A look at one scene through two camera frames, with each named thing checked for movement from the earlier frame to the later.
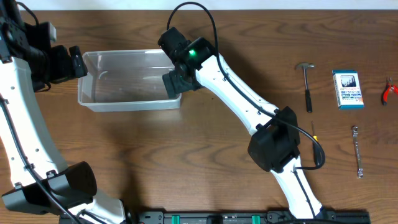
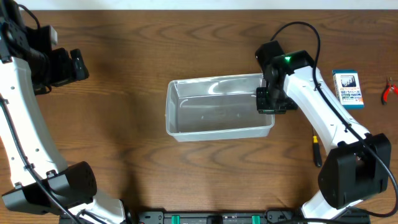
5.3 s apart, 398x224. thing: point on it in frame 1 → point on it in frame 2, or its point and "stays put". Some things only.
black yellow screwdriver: [317, 152] stays put
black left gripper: [72, 63] stays put
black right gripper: [174, 85] → [263, 107]
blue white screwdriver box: [348, 89] stays put
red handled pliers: [389, 86] stays put
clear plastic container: [119, 80] → [216, 107]
